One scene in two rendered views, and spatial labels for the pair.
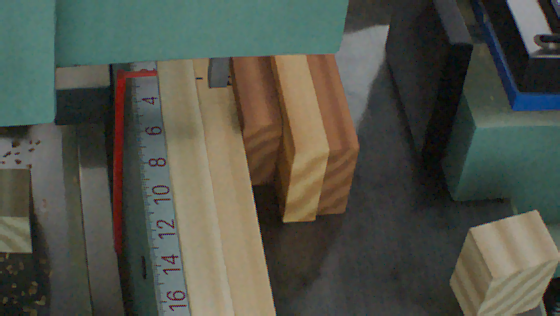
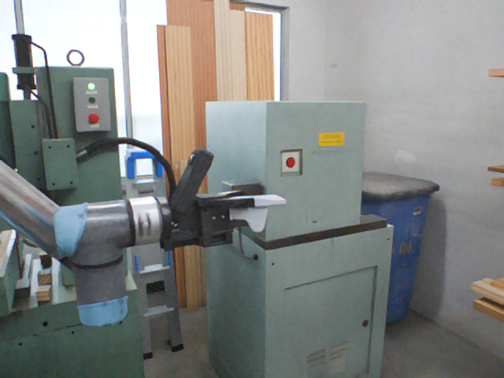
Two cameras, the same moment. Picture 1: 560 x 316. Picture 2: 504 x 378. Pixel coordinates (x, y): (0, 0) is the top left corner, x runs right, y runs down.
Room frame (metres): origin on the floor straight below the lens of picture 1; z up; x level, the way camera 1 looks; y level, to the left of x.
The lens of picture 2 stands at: (1.83, 0.63, 1.40)
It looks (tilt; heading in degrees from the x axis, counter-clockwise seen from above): 12 degrees down; 169
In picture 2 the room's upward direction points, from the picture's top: straight up
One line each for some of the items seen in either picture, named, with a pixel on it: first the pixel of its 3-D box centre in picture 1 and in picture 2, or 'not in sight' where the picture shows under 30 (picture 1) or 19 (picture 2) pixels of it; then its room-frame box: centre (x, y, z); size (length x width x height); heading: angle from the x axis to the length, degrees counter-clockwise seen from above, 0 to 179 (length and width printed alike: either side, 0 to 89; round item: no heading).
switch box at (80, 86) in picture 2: not in sight; (91, 105); (0.50, 0.38, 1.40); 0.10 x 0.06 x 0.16; 105
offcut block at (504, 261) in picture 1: (504, 269); not in sight; (0.38, -0.13, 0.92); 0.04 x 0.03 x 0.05; 116
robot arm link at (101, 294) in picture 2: not in sight; (100, 283); (1.20, 0.50, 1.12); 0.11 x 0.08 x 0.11; 16
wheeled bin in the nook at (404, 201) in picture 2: not in sight; (368, 250); (-0.40, 1.81, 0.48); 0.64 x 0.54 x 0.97; 19
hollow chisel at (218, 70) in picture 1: (220, 47); not in sight; (0.45, 0.03, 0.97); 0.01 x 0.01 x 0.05; 15
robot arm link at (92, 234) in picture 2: not in sight; (94, 229); (1.22, 0.50, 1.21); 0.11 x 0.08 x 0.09; 106
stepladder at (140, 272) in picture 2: not in sight; (150, 253); (-0.36, 0.47, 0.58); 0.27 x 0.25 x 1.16; 16
